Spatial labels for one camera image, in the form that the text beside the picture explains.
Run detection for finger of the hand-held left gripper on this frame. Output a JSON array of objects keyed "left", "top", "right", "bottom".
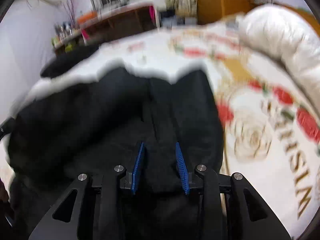
[{"left": 0, "top": 117, "right": 16, "bottom": 139}]

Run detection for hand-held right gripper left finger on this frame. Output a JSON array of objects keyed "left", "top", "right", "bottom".
[{"left": 29, "top": 142, "right": 145, "bottom": 240}]

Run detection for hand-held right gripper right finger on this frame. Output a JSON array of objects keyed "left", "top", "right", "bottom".
[{"left": 175, "top": 142, "right": 292, "bottom": 240}]

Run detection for black hooded puffer jacket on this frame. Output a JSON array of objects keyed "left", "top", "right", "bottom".
[{"left": 5, "top": 64, "right": 225, "bottom": 240}]

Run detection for folded black clothes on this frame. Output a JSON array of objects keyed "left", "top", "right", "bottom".
[{"left": 40, "top": 45, "right": 100, "bottom": 78}]

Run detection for white floral blanket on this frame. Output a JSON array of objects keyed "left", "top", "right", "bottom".
[{"left": 0, "top": 21, "right": 320, "bottom": 240}]

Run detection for group of bottles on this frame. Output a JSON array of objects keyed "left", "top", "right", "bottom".
[{"left": 51, "top": 21, "right": 83, "bottom": 48}]

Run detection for bare decorative branches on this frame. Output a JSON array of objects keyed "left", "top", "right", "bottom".
[{"left": 60, "top": 0, "right": 78, "bottom": 25}]

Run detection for storage box with orange lid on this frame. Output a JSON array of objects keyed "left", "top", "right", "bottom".
[{"left": 76, "top": 10, "right": 98, "bottom": 27}]

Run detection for wooden shelf desk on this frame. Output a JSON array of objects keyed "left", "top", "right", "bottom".
[{"left": 52, "top": 2, "right": 162, "bottom": 55}]

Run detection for white rolled duvet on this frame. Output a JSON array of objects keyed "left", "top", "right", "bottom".
[{"left": 239, "top": 4, "right": 320, "bottom": 105}]

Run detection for wooden wardrobe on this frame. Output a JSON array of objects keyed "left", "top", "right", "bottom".
[{"left": 194, "top": 0, "right": 262, "bottom": 25}]

